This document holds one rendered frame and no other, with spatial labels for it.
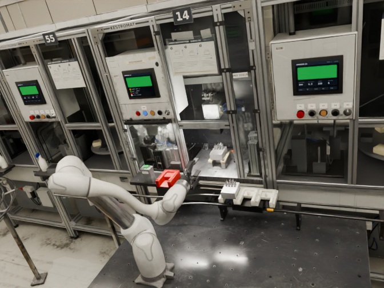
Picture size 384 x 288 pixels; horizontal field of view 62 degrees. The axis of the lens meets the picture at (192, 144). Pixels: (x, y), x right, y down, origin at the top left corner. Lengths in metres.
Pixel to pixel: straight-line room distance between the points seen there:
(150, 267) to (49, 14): 6.44
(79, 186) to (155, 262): 0.61
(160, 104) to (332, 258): 1.40
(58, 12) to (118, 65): 5.29
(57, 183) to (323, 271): 1.43
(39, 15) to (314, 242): 6.98
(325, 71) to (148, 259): 1.37
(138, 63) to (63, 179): 0.94
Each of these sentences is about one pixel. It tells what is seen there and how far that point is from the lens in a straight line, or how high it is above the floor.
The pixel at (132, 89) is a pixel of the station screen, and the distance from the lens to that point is 2.25.
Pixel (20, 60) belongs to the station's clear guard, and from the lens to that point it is 2.94.
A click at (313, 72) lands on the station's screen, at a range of 1.84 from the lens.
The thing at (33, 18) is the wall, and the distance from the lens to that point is 8.01.
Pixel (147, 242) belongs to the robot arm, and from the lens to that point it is 1.85.
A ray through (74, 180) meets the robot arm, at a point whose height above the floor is 1.43.
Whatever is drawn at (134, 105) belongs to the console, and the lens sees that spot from 2.32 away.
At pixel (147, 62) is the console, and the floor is 1.77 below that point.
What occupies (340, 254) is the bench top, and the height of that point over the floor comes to 0.68.
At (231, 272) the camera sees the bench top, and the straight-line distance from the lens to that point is 1.96.
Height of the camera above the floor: 2.13
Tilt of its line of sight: 25 degrees down
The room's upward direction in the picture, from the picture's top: 12 degrees counter-clockwise
